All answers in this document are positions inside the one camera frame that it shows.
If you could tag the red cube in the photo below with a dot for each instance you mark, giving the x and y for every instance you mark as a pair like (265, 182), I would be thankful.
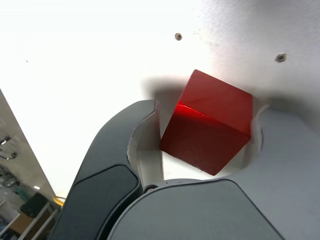
(212, 120)

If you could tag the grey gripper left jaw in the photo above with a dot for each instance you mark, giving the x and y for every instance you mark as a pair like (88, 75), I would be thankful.
(105, 155)

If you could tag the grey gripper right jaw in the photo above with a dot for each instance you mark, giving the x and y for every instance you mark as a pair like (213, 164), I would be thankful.
(200, 215)

